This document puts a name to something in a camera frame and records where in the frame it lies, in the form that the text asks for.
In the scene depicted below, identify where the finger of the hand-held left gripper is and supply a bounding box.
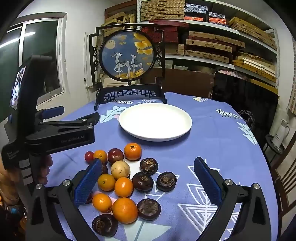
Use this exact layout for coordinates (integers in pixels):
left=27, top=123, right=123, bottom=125
left=37, top=112, right=100, bottom=134
left=36, top=106, right=65, bottom=120

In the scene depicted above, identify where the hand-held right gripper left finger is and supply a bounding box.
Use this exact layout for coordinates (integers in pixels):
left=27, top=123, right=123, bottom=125
left=27, top=158, right=103, bottom=241

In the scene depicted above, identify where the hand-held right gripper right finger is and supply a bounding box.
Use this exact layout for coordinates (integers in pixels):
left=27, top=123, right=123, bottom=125
left=194, top=157, right=272, bottom=241

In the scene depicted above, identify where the yellow tomato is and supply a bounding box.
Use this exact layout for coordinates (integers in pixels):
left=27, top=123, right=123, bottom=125
left=93, top=150, right=108, bottom=164

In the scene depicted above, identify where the yellow passion fruit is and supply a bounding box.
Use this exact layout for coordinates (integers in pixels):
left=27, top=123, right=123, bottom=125
left=111, top=160, right=130, bottom=180

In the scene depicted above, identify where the large orange tangerine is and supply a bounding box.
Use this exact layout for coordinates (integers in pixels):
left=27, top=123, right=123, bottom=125
left=112, top=197, right=139, bottom=224

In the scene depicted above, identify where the white round plate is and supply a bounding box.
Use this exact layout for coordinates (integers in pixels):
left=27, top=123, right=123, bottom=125
left=119, top=103, right=193, bottom=141

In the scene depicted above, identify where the person's left forearm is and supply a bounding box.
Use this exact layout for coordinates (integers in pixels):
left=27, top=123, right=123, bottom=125
left=0, top=160, right=23, bottom=207

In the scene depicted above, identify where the person's left hand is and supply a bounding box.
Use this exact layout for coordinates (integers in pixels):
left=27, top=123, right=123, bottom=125
left=35, top=154, right=53, bottom=185

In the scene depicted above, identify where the blue printed tablecloth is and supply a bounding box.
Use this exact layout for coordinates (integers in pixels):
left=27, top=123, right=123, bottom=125
left=45, top=92, right=279, bottom=241

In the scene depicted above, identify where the window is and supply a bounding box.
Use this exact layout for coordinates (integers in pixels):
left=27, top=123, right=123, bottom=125
left=0, top=17, right=66, bottom=123

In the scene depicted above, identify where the small round side table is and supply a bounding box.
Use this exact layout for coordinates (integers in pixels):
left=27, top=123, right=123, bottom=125
left=264, top=134, right=286, bottom=163

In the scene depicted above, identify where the wooden chair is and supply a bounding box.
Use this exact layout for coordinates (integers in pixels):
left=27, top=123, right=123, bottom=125
left=274, top=160, right=296, bottom=209

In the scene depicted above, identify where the black chair back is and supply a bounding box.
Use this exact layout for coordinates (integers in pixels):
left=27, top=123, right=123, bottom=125
left=211, top=71, right=279, bottom=149

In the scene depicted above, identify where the white thermos jug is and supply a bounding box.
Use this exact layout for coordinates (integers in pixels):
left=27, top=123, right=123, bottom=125
left=272, top=119, right=289, bottom=147

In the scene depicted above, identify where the round deer painting table screen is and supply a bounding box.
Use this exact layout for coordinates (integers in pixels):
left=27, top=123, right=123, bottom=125
left=88, top=22, right=167, bottom=111

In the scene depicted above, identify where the brown cardboard box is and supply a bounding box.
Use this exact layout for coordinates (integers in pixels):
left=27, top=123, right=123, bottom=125
left=162, top=67, right=214, bottom=99

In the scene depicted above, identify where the pink cloth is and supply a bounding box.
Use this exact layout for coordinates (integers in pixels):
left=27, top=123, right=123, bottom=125
left=217, top=70, right=250, bottom=78

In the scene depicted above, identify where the stack of brown boxes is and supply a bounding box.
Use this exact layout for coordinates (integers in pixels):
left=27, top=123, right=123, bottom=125
left=101, top=0, right=137, bottom=37

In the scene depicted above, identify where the checkered curtain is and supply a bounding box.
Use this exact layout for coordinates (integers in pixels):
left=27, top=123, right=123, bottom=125
left=287, top=76, right=296, bottom=112

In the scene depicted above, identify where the stack of pale wooden boxes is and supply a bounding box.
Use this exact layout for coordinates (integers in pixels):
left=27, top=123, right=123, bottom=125
left=232, top=52, right=277, bottom=82

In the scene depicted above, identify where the stack of red lacquer boxes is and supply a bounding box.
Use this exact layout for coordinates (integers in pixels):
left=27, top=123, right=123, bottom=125
left=141, top=21, right=189, bottom=43

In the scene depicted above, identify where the white shelving unit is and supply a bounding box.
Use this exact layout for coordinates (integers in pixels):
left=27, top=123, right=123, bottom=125
left=136, top=0, right=280, bottom=93

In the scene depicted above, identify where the stack of wooden flat boxes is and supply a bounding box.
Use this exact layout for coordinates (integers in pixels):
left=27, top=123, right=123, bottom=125
left=184, top=31, right=245, bottom=64
left=228, top=16, right=277, bottom=49

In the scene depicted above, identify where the stack of woven bamboo boxes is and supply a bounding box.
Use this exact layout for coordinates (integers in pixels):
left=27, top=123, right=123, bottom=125
left=141, top=0, right=185, bottom=22

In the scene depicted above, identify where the stack of dark patterned boxes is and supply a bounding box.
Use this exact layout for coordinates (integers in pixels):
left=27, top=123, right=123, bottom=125
left=184, top=3, right=227, bottom=25

